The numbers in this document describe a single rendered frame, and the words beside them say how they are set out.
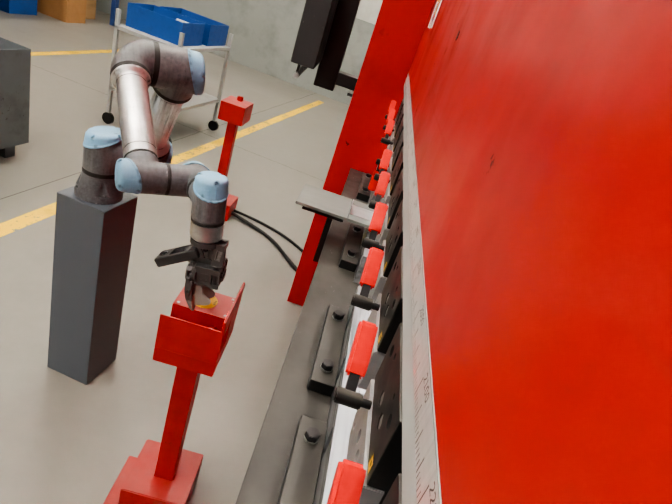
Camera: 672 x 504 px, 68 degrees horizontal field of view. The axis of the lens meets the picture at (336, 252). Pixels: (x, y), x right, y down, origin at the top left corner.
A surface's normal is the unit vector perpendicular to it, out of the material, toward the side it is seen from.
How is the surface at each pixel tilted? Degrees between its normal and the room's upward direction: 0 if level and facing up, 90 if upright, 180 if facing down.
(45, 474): 0
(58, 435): 0
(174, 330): 90
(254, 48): 90
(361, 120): 90
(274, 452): 0
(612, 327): 90
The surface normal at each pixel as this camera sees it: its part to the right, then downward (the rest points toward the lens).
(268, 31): -0.25, 0.38
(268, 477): 0.30, -0.84
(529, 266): -0.95, -0.33
